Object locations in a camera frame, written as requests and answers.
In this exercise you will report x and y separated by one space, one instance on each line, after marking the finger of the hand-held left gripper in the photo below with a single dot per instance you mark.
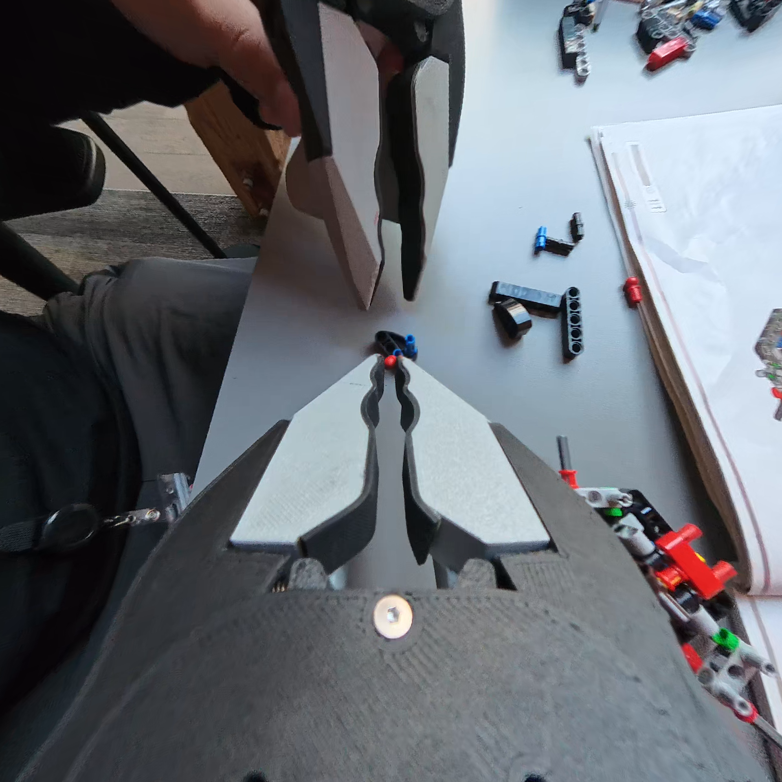
435 134
351 110

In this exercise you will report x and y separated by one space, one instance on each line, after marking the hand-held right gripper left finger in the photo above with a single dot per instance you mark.
311 476

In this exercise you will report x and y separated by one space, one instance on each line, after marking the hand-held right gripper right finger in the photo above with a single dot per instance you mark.
464 482

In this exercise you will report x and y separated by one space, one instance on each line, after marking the black angled lego piece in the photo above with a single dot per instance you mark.
382 337

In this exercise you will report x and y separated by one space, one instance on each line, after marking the person's left forearm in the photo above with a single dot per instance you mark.
61 55

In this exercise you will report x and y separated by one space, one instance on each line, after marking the black lego pin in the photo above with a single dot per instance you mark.
577 226
559 245

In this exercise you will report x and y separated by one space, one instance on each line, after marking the curved black lego piece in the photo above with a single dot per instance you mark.
512 317

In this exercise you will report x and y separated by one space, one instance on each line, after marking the long black lego beam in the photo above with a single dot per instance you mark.
525 293

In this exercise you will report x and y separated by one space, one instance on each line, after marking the lego engine chassis assembly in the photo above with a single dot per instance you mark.
684 550

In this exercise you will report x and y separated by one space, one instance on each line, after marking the pile of loose lego pieces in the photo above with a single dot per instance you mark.
669 52

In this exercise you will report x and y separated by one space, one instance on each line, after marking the lego instruction booklet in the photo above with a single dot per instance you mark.
702 244

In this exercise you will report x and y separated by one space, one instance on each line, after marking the person's left hand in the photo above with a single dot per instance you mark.
244 49

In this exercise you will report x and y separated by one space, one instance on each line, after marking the clear badge holder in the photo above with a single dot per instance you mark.
176 492

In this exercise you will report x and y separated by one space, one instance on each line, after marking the metal badge clip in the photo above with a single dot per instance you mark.
131 518

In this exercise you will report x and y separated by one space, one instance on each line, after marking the black metal bar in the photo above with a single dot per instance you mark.
153 186

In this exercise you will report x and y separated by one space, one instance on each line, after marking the person's grey trousers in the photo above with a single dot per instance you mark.
171 342

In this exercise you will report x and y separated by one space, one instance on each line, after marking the black badge reel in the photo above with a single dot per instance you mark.
72 526

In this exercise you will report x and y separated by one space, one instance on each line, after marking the person's black jacket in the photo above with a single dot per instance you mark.
61 427

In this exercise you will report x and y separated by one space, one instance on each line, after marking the black chair armrest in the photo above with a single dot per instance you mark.
49 171

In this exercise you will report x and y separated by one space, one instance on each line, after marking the wooden post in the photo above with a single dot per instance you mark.
232 153

